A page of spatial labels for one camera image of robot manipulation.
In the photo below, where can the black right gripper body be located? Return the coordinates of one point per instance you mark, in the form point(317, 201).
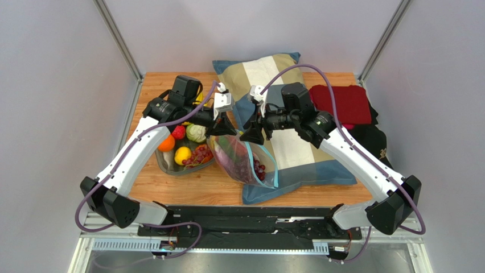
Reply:
point(259, 123)

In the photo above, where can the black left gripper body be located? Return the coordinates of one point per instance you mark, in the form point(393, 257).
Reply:
point(204, 117)

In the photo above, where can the clear zip top bag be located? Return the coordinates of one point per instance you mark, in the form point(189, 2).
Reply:
point(229, 151)

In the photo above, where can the dark red grape bunch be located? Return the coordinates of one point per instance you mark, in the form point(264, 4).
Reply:
point(251, 173)

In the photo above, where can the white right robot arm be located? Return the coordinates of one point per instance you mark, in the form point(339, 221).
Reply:
point(394, 197)

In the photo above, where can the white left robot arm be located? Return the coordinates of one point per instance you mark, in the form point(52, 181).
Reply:
point(108, 193)

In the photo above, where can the yellow banana bunch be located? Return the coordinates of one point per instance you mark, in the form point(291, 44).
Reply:
point(199, 99)

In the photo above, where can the green white cabbage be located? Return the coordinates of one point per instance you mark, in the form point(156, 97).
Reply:
point(196, 133)

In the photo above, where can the purple grape bunch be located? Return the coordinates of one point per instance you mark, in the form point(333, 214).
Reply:
point(200, 156)

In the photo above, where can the small yellow lemon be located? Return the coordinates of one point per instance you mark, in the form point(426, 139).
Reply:
point(181, 155)

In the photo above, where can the orange fruit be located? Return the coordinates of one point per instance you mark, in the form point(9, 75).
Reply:
point(167, 145)

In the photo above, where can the grey fruit bowl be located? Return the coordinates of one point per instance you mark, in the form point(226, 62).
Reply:
point(167, 164)

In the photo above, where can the red folded cloth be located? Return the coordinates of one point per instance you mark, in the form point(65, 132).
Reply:
point(352, 104)

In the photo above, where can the black cap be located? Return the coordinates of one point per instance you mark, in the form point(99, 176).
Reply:
point(372, 139)

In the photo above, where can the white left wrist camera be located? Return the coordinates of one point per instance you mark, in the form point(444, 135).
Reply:
point(223, 101)

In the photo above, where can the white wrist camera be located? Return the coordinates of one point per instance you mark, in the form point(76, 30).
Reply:
point(223, 101)
point(258, 97)

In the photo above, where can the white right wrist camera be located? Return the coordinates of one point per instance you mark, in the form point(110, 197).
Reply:
point(258, 97)

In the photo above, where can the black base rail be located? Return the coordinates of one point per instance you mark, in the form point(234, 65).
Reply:
point(249, 228)

